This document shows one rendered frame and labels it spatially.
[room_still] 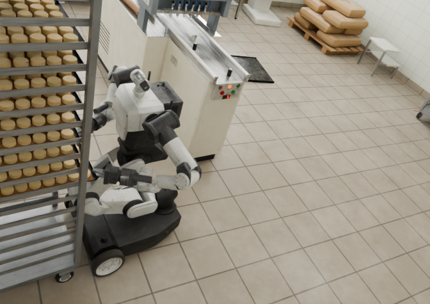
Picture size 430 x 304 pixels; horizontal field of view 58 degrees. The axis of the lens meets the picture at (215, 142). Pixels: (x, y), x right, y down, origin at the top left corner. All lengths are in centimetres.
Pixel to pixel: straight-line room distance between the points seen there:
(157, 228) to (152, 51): 149
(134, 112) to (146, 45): 144
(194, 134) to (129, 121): 121
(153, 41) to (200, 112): 74
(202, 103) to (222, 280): 126
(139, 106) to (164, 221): 99
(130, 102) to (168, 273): 119
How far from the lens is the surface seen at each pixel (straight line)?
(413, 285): 348
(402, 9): 699
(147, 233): 258
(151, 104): 197
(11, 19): 144
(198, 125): 305
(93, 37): 149
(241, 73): 302
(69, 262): 246
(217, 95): 291
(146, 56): 336
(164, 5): 331
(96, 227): 256
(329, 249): 325
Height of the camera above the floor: 221
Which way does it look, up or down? 37 degrees down
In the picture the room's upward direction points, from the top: 19 degrees clockwise
